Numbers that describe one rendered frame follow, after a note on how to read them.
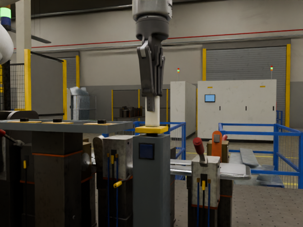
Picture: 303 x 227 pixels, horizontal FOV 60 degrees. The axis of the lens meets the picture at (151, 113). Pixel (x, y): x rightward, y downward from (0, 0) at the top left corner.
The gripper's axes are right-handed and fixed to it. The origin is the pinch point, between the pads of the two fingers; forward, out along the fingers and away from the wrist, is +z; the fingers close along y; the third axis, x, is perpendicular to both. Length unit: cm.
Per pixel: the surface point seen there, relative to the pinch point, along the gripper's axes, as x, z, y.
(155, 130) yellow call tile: -1.8, 4.0, -3.0
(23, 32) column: 600, -218, 561
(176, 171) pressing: 0.3, 19.7, 24.1
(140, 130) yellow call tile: 1.6, 4.2, -3.0
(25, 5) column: 598, -299, 566
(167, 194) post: -3.4, 19.0, 1.0
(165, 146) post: -3.4, 7.7, -1.3
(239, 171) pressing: -18.4, 19.5, 30.3
